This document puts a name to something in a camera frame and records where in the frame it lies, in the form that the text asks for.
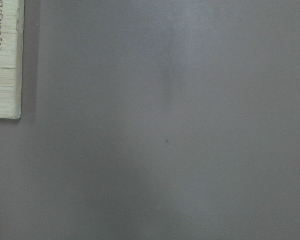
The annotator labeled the wooden cutting board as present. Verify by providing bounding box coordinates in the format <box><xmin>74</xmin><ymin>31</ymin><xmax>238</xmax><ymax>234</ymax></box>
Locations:
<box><xmin>0</xmin><ymin>0</ymin><xmax>25</xmax><ymax>120</ymax></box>

